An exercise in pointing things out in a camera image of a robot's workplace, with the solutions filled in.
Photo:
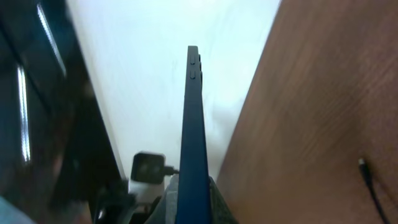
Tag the white power strip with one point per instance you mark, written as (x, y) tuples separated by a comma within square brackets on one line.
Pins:
[(145, 193)]

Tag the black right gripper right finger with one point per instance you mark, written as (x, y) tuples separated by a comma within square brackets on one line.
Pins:
[(220, 211)]

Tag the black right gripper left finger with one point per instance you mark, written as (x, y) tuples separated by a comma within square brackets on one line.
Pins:
[(166, 210)]

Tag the blue Galaxy smartphone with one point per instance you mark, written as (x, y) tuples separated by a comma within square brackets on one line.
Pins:
[(193, 203)]

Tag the black dark monitor panel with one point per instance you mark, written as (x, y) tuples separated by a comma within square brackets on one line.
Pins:
[(55, 151)]

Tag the black charger adapter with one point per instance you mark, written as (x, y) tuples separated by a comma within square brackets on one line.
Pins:
[(150, 168)]

